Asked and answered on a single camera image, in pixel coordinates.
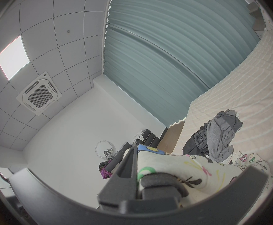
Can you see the bed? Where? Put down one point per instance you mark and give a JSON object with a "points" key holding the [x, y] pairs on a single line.
{"points": [[244, 78]]}

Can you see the square ceiling light panel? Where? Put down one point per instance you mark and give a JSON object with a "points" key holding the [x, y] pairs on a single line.
{"points": [[12, 58]]}

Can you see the round white mirror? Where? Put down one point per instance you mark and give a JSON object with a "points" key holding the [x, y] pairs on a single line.
{"points": [[101, 146]]}

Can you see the blue-green curtain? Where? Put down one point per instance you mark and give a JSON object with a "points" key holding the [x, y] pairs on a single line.
{"points": [[162, 43]]}

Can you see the white printed pyjama garment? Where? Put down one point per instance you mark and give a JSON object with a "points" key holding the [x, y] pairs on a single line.
{"points": [[173, 163]]}

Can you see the pile of clothes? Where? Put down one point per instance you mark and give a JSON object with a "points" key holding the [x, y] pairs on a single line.
{"points": [[218, 135]]}

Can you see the purple plastic bag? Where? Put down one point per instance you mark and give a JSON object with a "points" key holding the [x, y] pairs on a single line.
{"points": [[105, 173]]}

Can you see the white ceiling air conditioner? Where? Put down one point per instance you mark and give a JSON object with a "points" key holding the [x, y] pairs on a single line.
{"points": [[39, 94]]}

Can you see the black padded chair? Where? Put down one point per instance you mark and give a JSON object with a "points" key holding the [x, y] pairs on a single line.
{"points": [[151, 138]]}

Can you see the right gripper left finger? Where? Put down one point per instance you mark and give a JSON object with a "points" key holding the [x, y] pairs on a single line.
{"points": [[123, 179]]}

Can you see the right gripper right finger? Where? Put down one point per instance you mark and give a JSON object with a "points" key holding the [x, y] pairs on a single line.
{"points": [[159, 191]]}

